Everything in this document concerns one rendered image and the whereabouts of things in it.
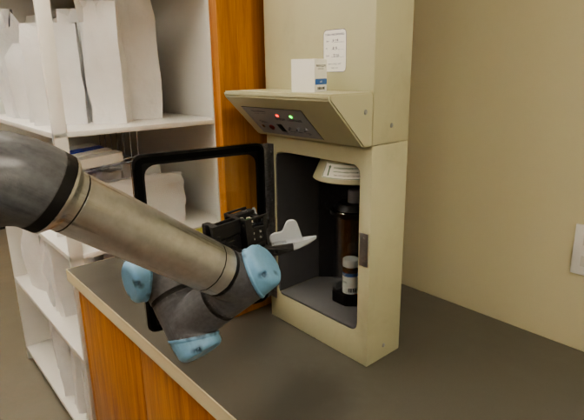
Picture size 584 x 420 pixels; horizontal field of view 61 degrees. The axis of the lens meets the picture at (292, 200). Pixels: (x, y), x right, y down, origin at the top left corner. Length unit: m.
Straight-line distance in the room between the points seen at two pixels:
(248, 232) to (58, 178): 0.43
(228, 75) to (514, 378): 0.89
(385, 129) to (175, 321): 0.51
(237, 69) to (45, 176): 0.70
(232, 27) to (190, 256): 0.65
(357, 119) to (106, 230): 0.49
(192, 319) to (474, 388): 0.59
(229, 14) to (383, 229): 0.58
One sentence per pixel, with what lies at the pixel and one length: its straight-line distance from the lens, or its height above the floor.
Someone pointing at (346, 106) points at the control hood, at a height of 1.49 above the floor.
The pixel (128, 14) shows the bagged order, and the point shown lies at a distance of 2.20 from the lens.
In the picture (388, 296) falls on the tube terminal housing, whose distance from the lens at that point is 1.08.
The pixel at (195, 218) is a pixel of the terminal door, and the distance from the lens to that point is 1.11.
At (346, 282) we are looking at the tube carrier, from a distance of 1.16.
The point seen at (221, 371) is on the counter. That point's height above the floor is 0.94.
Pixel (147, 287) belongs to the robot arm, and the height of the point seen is 1.22.
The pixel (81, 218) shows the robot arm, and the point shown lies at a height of 1.40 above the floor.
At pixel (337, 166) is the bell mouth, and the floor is 1.35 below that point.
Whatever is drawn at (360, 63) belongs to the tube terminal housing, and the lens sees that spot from 0.95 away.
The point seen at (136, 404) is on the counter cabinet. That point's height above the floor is 0.65.
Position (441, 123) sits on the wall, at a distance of 1.36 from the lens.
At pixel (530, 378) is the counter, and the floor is 0.94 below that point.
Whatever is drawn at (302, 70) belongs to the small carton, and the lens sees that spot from 0.94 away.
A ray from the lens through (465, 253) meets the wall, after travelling 1.39.
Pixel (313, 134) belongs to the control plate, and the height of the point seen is 1.43.
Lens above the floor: 1.55
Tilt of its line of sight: 15 degrees down
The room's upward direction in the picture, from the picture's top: 1 degrees counter-clockwise
